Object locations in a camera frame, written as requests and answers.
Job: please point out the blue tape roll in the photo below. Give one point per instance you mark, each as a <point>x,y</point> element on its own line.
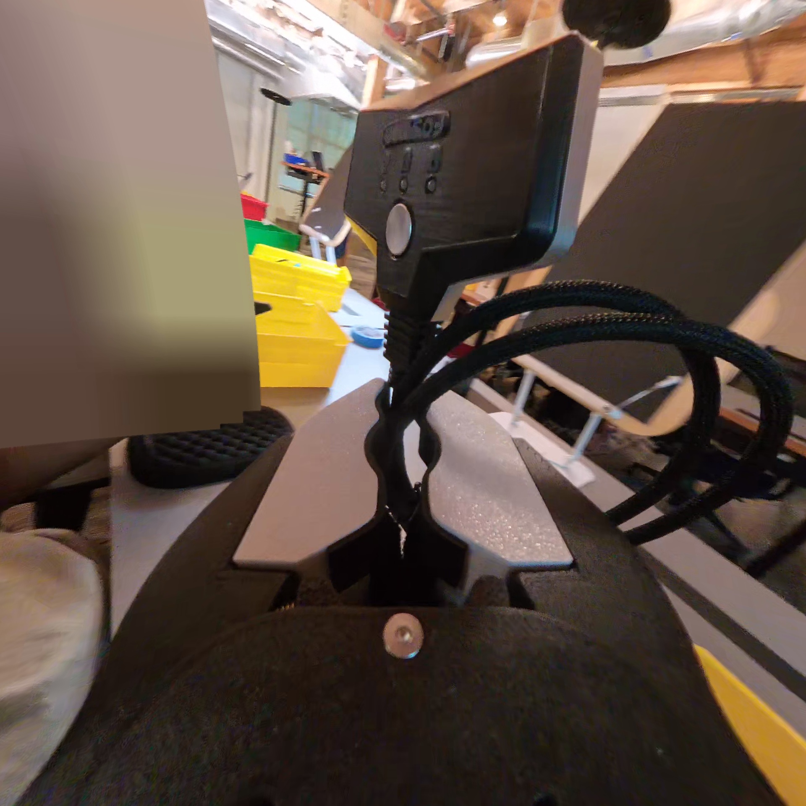
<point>362,342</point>

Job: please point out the white panel stand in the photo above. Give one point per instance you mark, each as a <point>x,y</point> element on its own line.
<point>567,472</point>

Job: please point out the red plastic bin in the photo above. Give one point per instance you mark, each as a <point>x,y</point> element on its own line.
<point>253,208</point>

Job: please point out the black wood-framed acoustic panel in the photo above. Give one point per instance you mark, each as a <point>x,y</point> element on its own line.
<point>327,208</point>
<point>661,220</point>

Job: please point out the green plastic bin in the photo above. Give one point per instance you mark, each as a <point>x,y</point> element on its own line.
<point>271,238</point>

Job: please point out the black floor lamp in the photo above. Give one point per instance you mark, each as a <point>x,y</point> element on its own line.
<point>275,96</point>

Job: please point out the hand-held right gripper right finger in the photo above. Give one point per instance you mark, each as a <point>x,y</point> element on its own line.
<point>491,497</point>

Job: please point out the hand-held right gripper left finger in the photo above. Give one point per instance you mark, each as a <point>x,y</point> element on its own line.
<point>315,491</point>

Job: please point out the small standing desk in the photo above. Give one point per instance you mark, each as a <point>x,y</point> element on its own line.
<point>305,169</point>

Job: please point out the black hdmi switch box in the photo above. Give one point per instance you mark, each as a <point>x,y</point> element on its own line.
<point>466,157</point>

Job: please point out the black textured wrist rest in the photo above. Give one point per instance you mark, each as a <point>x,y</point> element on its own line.
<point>208,447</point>

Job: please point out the yellow plastic bin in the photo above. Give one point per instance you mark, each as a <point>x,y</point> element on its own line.
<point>296,271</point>
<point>768,743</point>
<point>296,352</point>

